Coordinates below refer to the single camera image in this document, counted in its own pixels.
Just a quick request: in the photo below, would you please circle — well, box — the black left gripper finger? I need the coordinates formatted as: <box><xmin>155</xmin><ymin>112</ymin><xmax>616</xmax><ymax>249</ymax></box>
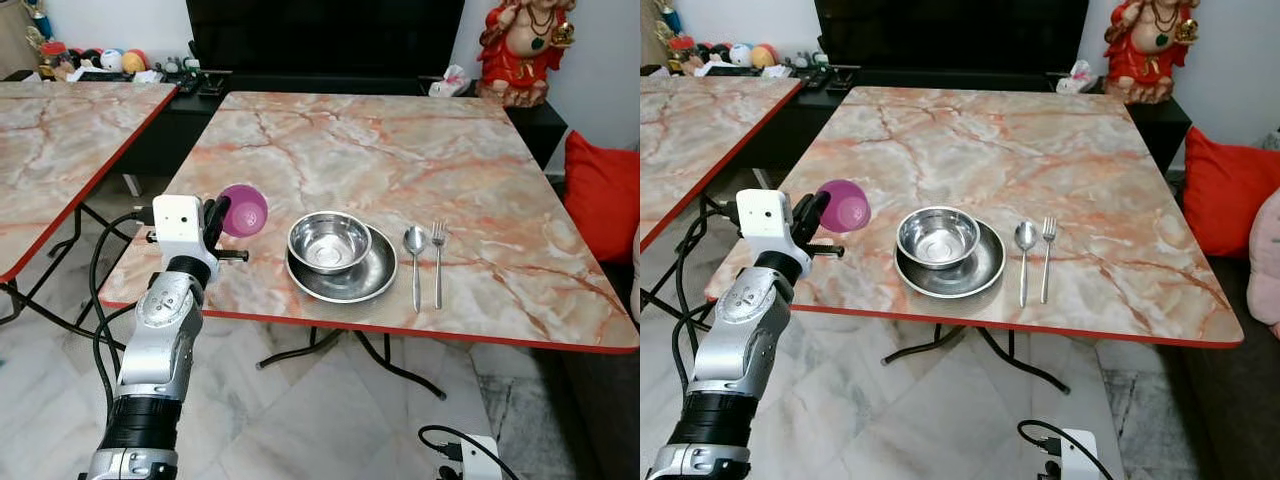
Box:
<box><xmin>798</xmin><ymin>189</ymin><xmax>832</xmax><ymax>240</ymax></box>
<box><xmin>205</xmin><ymin>195</ymin><xmax>234</xmax><ymax>240</ymax></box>

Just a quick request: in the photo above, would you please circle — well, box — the purple plastic cup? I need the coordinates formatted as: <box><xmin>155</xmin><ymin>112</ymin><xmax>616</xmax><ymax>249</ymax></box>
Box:
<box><xmin>818</xmin><ymin>179</ymin><xmax>873</xmax><ymax>235</ymax></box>
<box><xmin>220</xmin><ymin>183</ymin><xmax>270</xmax><ymax>239</ymax></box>

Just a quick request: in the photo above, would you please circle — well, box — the steel bowl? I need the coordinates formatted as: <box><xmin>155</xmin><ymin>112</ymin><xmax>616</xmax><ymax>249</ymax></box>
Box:
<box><xmin>896</xmin><ymin>206</ymin><xmax>982</xmax><ymax>271</ymax></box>
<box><xmin>287</xmin><ymin>211</ymin><xmax>374</xmax><ymax>276</ymax></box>

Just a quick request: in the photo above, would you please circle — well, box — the steel plate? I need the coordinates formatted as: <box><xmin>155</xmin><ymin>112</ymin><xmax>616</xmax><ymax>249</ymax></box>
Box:
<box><xmin>286</xmin><ymin>225</ymin><xmax>400</xmax><ymax>305</ymax></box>
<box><xmin>894</xmin><ymin>220</ymin><xmax>1008</xmax><ymax>300</ymax></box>

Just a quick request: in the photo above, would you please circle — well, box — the steel spoon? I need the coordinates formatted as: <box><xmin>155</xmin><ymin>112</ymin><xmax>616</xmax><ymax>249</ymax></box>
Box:
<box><xmin>403</xmin><ymin>226</ymin><xmax>429</xmax><ymax>314</ymax></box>
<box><xmin>1013</xmin><ymin>221</ymin><xmax>1040</xmax><ymax>309</ymax></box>

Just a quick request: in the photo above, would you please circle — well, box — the black television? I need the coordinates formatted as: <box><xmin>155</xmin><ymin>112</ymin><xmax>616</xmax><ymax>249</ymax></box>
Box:
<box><xmin>814</xmin><ymin>0</ymin><xmax>1092</xmax><ymax>74</ymax></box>
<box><xmin>185</xmin><ymin>0</ymin><xmax>467</xmax><ymax>77</ymax></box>

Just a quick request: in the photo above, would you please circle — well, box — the red cushion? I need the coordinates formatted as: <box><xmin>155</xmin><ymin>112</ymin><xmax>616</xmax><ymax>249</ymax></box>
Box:
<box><xmin>562</xmin><ymin>129</ymin><xmax>641</xmax><ymax>267</ymax></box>
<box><xmin>1182</xmin><ymin>125</ymin><xmax>1280</xmax><ymax>260</ymax></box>

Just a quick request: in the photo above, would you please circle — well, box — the steel fork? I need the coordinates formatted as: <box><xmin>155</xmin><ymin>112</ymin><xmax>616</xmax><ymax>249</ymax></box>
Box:
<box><xmin>431</xmin><ymin>220</ymin><xmax>449</xmax><ymax>311</ymax></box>
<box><xmin>1040</xmin><ymin>217</ymin><xmax>1059</xmax><ymax>306</ymax></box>

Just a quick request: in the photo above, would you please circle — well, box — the white crumpled plastic bag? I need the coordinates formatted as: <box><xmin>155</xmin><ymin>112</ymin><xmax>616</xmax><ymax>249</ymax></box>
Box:
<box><xmin>429</xmin><ymin>64</ymin><xmax>472</xmax><ymax>99</ymax></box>
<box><xmin>1057</xmin><ymin>59</ymin><xmax>1097</xmax><ymax>95</ymax></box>

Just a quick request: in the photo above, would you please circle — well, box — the red laughing buddha statue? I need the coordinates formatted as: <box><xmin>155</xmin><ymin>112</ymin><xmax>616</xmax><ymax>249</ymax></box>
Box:
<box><xmin>1102</xmin><ymin>0</ymin><xmax>1202</xmax><ymax>106</ymax></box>
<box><xmin>475</xmin><ymin>0</ymin><xmax>579</xmax><ymax>109</ymax></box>

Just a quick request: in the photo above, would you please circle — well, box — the pink cushion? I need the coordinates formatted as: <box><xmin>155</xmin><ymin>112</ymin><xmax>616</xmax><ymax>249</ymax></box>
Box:
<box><xmin>1247</xmin><ymin>188</ymin><xmax>1280</xmax><ymax>342</ymax></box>

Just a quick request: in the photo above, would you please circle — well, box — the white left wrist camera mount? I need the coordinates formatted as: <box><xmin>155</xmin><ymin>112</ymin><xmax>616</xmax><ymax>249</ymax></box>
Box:
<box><xmin>150</xmin><ymin>194</ymin><xmax>208</xmax><ymax>273</ymax></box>
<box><xmin>735</xmin><ymin>187</ymin><xmax>795</xmax><ymax>267</ymax></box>

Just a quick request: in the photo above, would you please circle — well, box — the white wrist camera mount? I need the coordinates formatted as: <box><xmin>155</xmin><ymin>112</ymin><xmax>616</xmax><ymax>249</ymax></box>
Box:
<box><xmin>458</xmin><ymin>434</ymin><xmax>503</xmax><ymax>480</ymax></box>
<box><xmin>1058</xmin><ymin>428</ymin><xmax>1103</xmax><ymax>480</ymax></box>
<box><xmin>735</xmin><ymin>187</ymin><xmax>795</xmax><ymax>267</ymax></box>
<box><xmin>150</xmin><ymin>194</ymin><xmax>208</xmax><ymax>273</ymax></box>

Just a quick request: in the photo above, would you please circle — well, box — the black table leg frame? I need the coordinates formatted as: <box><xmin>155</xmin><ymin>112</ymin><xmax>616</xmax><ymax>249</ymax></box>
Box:
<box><xmin>257</xmin><ymin>327</ymin><xmax>449</xmax><ymax>402</ymax></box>
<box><xmin>640</xmin><ymin>192</ymin><xmax>743</xmax><ymax>333</ymax></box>
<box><xmin>0</xmin><ymin>203</ymin><xmax>137</xmax><ymax>353</ymax></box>
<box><xmin>881</xmin><ymin>324</ymin><xmax>1072</xmax><ymax>396</ymax></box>

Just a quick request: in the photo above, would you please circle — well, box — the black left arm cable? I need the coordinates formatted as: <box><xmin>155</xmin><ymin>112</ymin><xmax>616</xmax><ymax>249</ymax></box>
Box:
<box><xmin>88</xmin><ymin>207</ymin><xmax>157</xmax><ymax>413</ymax></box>
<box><xmin>671</xmin><ymin>198</ymin><xmax>743</xmax><ymax>393</ymax></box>

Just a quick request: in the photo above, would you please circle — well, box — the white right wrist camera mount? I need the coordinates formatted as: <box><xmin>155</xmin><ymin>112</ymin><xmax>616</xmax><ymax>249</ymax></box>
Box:
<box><xmin>458</xmin><ymin>434</ymin><xmax>503</xmax><ymax>480</ymax></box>
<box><xmin>1058</xmin><ymin>428</ymin><xmax>1103</xmax><ymax>480</ymax></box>

